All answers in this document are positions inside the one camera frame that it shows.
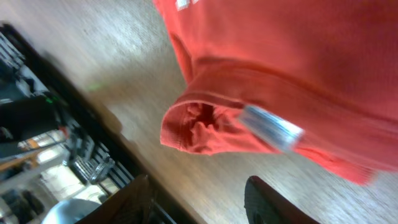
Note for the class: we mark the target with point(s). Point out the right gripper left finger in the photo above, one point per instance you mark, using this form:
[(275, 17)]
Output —
[(130, 205)]

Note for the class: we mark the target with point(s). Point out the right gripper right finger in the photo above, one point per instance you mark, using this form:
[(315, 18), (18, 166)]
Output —
[(264, 205)]

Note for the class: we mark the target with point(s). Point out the red printed t-shirt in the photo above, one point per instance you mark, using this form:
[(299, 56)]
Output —
[(318, 78)]

